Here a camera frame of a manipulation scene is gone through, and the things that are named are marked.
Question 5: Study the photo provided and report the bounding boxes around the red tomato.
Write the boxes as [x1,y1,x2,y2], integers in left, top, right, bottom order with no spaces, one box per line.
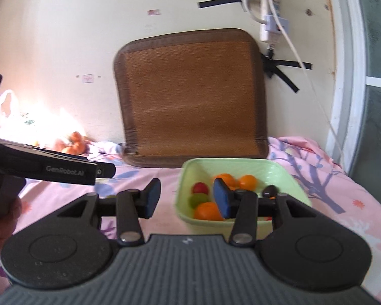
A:
[191,182,209,195]

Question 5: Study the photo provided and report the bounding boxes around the green plastic basket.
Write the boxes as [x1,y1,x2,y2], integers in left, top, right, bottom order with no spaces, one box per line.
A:
[173,157,312,240]

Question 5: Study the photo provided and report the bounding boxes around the dark purple tomato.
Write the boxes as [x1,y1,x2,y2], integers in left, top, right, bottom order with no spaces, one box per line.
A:
[261,185,279,199]

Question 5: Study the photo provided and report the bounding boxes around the white power strip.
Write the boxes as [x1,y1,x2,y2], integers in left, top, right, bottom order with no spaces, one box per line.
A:
[259,0,289,44]

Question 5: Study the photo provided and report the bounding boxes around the left hand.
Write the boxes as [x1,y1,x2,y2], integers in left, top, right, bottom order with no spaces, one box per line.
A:
[0,197,22,251]

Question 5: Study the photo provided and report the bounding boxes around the tangerines in bag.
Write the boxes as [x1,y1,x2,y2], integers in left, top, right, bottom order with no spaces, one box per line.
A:
[53,131,87,156]

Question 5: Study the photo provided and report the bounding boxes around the brown woven seat cushion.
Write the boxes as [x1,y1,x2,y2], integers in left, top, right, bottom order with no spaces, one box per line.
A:
[113,28,269,168]

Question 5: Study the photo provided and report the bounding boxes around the black tape cross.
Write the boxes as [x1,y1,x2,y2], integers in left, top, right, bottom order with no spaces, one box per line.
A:
[261,48,312,94]

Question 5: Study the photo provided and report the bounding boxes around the orange tangerine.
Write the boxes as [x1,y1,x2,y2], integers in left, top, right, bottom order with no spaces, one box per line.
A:
[213,174,238,188]
[238,175,258,191]
[193,202,224,221]

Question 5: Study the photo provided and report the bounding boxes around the white power cable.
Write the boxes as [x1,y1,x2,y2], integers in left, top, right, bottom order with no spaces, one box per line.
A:
[266,0,346,166]

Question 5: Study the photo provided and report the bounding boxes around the white plastic bag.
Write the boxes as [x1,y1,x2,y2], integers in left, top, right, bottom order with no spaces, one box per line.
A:
[0,89,87,150]

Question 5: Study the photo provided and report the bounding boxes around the pink deer print bedsheet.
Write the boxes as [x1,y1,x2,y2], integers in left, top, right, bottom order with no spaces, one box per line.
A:
[17,137,381,301]

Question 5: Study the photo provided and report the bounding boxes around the glass door with white frame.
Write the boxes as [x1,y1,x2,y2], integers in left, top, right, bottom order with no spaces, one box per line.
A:
[326,0,381,204]

